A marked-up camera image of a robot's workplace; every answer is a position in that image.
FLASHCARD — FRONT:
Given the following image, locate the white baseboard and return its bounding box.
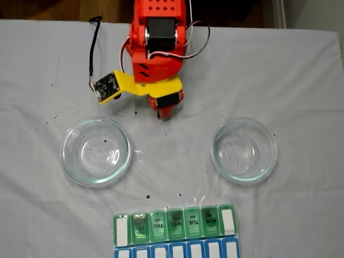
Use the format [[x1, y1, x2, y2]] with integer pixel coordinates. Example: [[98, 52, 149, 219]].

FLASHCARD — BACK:
[[270, 0, 288, 29]]

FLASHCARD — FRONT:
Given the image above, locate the clear glass bowl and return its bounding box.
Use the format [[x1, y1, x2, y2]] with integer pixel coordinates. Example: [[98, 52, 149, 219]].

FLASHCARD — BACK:
[[210, 117, 278, 186], [60, 116, 133, 188]]

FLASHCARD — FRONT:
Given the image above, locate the white tablecloth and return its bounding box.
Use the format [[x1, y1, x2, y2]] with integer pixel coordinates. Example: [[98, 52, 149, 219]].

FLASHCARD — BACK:
[[0, 18, 344, 258]]

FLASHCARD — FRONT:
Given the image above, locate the camera board on yellow mount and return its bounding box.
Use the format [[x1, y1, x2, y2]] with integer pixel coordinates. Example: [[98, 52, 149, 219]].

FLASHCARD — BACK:
[[92, 69, 143, 105]]

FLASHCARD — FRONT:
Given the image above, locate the black camera cable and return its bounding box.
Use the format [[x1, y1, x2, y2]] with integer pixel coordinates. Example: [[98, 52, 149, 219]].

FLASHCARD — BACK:
[[88, 16, 103, 89]]

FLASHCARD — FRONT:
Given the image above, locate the weekly pill organizer box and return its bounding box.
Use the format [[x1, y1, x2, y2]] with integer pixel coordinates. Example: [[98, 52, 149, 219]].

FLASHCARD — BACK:
[[112, 203, 241, 258]]

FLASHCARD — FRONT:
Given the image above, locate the white red servo wire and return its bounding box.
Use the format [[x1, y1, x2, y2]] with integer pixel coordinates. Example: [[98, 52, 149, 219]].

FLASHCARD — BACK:
[[119, 37, 132, 73], [149, 0, 211, 60]]

